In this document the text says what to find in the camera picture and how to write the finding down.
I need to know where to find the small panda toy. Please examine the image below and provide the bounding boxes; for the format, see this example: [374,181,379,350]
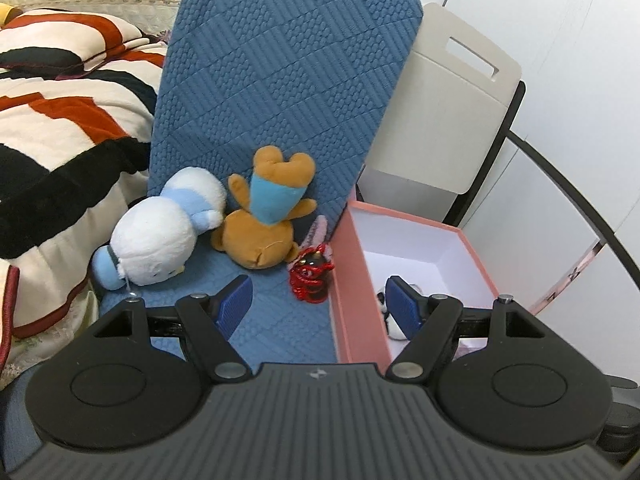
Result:
[376,282,426,342]

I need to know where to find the pink purple small toy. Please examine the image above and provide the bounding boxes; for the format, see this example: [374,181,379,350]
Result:
[300,215,331,253]

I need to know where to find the white chair with black frame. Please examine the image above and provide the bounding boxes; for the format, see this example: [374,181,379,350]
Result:
[357,2,526,226]

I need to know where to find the black curved tube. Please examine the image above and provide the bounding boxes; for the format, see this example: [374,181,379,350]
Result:
[505,130,640,281]

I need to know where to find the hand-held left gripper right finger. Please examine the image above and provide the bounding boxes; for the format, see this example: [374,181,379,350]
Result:
[385,276,548,379]

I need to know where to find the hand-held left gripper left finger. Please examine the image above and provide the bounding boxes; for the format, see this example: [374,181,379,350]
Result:
[92,276,254,382]

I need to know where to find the pink storage box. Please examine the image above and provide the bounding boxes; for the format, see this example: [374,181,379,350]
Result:
[327,200,499,365]

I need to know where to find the red black cream striped blanket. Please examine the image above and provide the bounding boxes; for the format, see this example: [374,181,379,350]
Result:
[0,7,168,361]

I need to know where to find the dark grey object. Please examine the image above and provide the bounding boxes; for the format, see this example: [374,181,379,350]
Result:
[597,375,640,466]

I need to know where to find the red and black figurine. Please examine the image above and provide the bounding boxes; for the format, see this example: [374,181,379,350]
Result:
[289,242,333,305]

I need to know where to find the brown plush bear blue scarf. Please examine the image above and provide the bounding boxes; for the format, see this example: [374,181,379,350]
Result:
[210,146,318,272]

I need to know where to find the blue textured chair cover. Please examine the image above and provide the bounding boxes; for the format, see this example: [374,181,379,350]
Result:
[97,0,423,366]

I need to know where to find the white and blue plush toy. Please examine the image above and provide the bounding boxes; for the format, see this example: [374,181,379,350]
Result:
[91,166,228,291]

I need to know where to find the white wardrobe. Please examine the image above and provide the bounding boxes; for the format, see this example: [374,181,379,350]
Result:
[440,0,640,376]

